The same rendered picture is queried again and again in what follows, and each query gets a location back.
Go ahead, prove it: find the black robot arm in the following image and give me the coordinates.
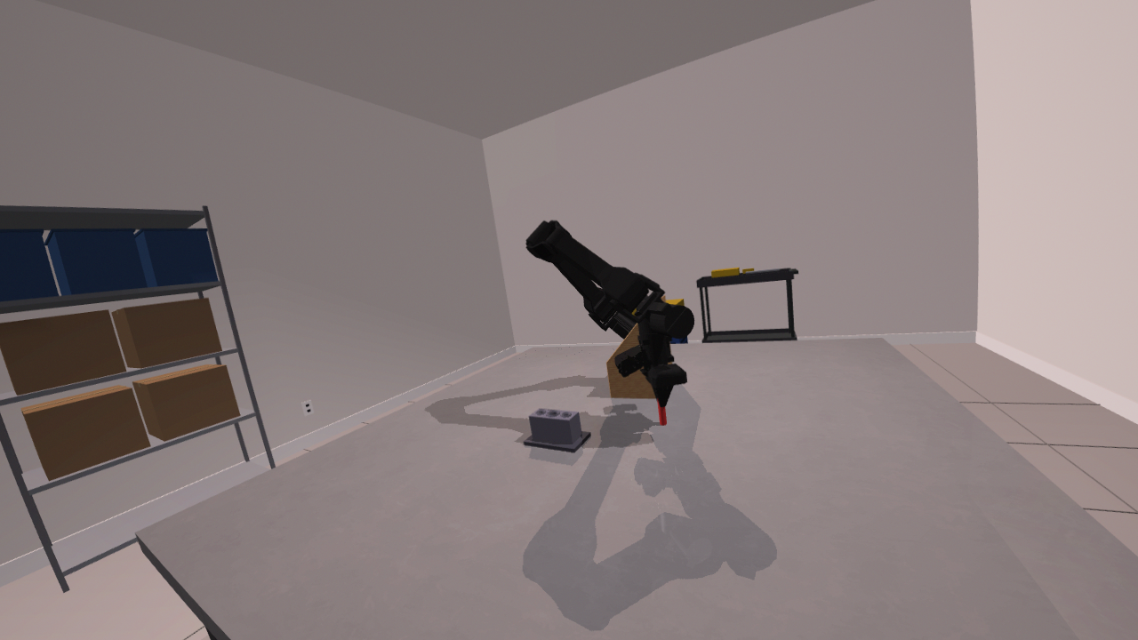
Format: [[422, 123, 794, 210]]
[[525, 220, 694, 378]]

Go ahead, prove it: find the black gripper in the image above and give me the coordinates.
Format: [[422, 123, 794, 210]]
[[637, 333, 687, 407]]

